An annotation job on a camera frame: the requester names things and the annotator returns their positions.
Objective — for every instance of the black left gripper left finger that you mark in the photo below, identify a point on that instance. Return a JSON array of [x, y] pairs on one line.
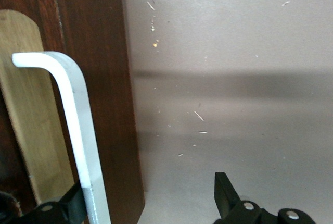
[[65, 211]]

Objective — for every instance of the brown paper table cover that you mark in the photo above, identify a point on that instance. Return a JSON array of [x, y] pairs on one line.
[[234, 52]]

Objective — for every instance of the dark brown wooden cabinet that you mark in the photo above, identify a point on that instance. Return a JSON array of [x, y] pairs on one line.
[[109, 78]]

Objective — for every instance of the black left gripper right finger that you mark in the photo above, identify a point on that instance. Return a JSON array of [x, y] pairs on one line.
[[234, 208]]

